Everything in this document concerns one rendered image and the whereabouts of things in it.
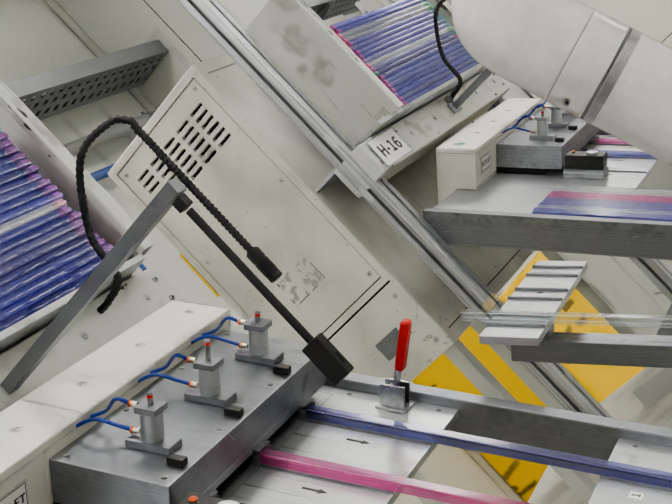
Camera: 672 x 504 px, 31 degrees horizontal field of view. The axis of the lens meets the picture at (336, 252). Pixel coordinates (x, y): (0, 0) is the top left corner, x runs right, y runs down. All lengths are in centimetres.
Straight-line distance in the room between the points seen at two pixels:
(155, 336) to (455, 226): 89
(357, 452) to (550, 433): 22
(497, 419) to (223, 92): 112
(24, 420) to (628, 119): 64
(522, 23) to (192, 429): 51
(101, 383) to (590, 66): 59
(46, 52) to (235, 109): 234
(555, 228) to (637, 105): 106
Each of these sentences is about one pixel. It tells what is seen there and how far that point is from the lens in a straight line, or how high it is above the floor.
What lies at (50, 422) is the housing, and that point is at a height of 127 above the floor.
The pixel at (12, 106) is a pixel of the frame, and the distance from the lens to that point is 157.
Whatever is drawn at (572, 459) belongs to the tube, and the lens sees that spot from 126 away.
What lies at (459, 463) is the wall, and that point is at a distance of 444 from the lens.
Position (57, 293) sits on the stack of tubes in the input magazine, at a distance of 139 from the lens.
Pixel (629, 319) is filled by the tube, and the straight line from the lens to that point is 143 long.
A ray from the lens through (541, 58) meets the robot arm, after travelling 105.
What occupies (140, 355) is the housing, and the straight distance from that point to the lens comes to 134.
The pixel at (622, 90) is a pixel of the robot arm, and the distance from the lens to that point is 105.
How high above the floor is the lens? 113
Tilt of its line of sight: 4 degrees up
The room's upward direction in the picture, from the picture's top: 43 degrees counter-clockwise
